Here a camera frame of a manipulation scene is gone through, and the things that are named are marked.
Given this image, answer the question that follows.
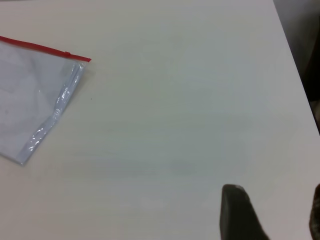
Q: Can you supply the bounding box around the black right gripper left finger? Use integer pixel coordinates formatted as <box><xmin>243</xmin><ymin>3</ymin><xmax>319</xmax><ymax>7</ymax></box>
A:
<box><xmin>219</xmin><ymin>183</ymin><xmax>271</xmax><ymax>240</ymax></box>

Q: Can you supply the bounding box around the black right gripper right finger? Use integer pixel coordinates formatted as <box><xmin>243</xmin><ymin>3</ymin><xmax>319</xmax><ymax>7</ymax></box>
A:
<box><xmin>309</xmin><ymin>183</ymin><xmax>320</xmax><ymax>240</ymax></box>

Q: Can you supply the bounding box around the clear plastic bag red zipper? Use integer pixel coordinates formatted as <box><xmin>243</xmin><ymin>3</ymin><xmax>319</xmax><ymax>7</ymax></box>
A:
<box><xmin>0</xmin><ymin>35</ymin><xmax>92</xmax><ymax>168</ymax></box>

